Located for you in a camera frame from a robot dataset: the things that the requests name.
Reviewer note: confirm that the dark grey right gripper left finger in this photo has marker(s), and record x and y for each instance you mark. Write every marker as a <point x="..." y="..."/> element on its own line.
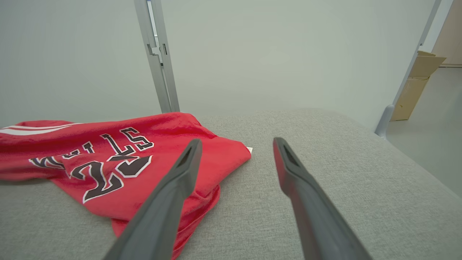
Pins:
<point x="162" y="213"/>

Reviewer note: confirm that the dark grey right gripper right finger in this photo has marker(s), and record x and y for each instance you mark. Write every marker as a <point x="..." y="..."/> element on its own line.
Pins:
<point x="314" y="216"/>

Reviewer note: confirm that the red basketball jersey shirt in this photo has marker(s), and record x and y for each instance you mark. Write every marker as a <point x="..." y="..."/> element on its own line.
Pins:
<point x="72" y="144"/>

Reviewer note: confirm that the brown cardboard box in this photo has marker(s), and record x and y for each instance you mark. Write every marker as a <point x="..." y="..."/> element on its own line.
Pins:
<point x="415" y="86"/>

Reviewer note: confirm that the beige wooden door panel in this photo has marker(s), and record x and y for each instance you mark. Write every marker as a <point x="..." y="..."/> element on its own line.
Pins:
<point x="451" y="39"/>

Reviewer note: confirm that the grey metal partition post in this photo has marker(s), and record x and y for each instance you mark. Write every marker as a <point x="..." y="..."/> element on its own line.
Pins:
<point x="153" y="72"/>
<point x="169" y="79"/>

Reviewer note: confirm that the grey corner partition post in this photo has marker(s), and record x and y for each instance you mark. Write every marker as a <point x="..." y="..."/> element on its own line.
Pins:
<point x="408" y="72"/>

